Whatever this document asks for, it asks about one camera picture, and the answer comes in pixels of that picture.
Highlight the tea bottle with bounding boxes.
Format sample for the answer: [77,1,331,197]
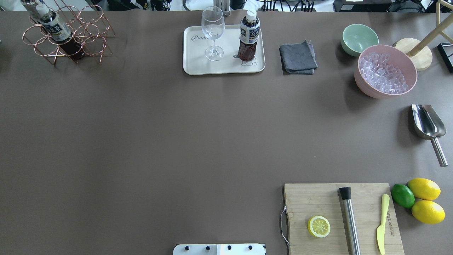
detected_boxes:
[238,10,260,62]
[21,0,41,24]
[36,4,85,60]

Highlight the copper wire bottle basket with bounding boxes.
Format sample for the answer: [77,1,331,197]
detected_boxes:
[22,0,115,65]

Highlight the cream serving tray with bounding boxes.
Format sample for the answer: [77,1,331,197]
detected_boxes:
[183,24,265,75]

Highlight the grey folded cloth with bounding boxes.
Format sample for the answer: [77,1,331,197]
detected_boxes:
[279,39,318,75]

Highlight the clear wine glass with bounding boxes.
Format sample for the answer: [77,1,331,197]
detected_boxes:
[202,6,225,62]

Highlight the bamboo cutting board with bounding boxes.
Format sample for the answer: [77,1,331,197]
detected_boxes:
[283,183,390,255]

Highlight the half lemon slice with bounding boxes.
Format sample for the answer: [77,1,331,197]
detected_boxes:
[307,216,331,238]

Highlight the green bowl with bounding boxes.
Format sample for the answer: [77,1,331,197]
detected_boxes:
[341,24,379,57]

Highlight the clear ice cubes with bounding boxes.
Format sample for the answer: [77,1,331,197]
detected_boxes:
[358,52,409,94]

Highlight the pink bowl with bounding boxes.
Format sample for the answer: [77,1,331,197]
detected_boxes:
[354,45,418,99]

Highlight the steel muddler black tip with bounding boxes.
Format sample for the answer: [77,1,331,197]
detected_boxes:
[339,187,361,255]

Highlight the yellow plastic knife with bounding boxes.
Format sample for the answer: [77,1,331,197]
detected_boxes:
[376,194,390,255]

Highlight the green lime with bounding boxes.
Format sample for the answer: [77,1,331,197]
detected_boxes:
[390,184,415,208]

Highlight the steel ice scoop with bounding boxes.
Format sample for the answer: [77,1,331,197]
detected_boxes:
[411,104,448,167]

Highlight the wooden glass drying stand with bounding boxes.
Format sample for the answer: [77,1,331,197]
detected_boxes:
[393,0,453,71]

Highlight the yellow lemon upper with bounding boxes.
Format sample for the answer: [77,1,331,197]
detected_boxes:
[407,177,441,200]

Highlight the yellow lemon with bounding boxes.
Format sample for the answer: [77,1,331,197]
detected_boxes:
[411,200,445,224]
[407,177,441,200]

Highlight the yellow lemon lower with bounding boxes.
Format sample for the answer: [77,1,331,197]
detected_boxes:
[411,200,445,224]

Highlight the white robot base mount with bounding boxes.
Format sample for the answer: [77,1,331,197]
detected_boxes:
[173,243,266,255]

